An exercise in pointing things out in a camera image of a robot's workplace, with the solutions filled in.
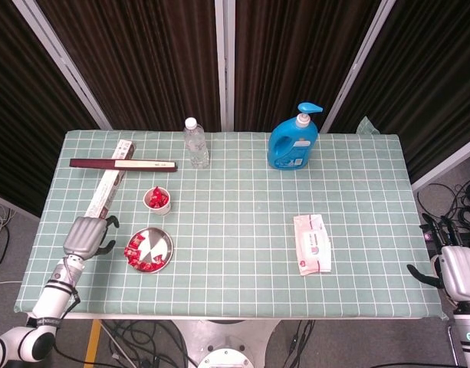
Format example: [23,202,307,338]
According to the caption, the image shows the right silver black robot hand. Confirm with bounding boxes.
[406,212,470,306]

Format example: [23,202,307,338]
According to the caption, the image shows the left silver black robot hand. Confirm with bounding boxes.
[62,215,120,260]

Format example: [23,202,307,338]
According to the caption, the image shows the red candy heap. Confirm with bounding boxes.
[148,186,169,210]

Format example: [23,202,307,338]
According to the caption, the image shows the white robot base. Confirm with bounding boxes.
[171,318,282,368]

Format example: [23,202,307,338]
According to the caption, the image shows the white paper cup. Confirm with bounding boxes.
[143,186,173,216]

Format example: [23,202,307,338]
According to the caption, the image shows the long white red box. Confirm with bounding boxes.
[84,139,138,220]

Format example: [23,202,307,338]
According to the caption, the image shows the long maroon box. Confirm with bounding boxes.
[68,158,179,173]

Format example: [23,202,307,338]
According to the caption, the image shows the round metal plate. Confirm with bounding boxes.
[123,227,174,274]

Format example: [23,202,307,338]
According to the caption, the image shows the yellow floor tape strip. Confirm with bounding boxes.
[83,320,102,368]

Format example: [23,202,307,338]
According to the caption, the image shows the dark brown partition panel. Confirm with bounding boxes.
[12,0,235,133]
[0,0,109,218]
[219,0,393,133]
[320,0,470,192]

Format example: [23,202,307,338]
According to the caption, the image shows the clear plastic water bottle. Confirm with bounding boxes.
[182,117,211,169]

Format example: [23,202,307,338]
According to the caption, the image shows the pink wet wipes pack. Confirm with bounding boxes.
[293,213,334,277]

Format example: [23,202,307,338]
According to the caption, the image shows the green checked tablecloth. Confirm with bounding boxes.
[14,116,447,320]

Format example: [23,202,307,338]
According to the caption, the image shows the blue detergent pump bottle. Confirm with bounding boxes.
[267,101,324,171]

